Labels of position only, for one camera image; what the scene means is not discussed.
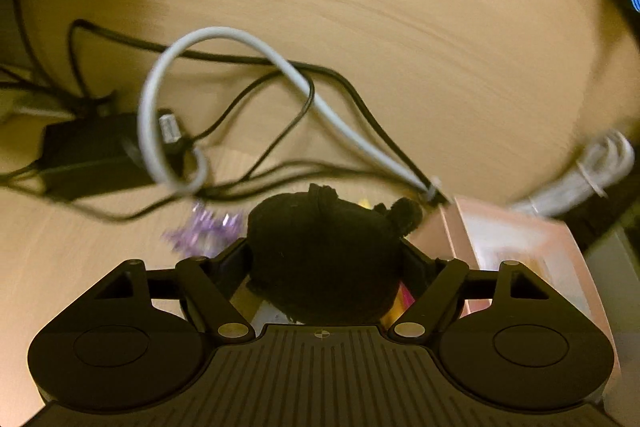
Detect black plush toy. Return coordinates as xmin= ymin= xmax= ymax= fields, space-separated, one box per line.
xmin=246 ymin=184 xmax=422 ymax=325

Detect pink cardboard box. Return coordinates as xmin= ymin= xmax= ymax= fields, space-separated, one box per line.
xmin=409 ymin=198 xmax=620 ymax=413

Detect bundled white cable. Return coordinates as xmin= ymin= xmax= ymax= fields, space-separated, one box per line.
xmin=506 ymin=129 xmax=637 ymax=218

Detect grey looped cable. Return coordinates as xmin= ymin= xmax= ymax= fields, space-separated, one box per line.
xmin=136 ymin=26 xmax=442 ymax=203

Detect black power adapter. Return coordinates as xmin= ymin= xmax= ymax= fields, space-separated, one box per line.
xmin=36 ymin=113 xmax=154 ymax=200

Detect purple snowflake ornament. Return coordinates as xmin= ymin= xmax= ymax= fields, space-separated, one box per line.
xmin=163 ymin=202 xmax=246 ymax=259

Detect thin black cables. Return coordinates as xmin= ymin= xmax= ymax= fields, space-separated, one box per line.
xmin=0 ymin=0 xmax=452 ymax=223

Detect white battery charger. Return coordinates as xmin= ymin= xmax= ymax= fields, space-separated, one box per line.
xmin=231 ymin=277 xmax=291 ymax=335

